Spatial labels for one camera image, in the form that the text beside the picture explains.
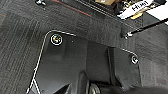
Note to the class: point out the thick grey robot torso limb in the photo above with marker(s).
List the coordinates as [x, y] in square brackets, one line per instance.
[98, 66]

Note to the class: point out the brown paper bag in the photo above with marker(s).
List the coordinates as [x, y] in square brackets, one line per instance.
[105, 1]

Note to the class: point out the white and black toy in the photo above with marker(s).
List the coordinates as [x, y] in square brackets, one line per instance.
[136, 8]

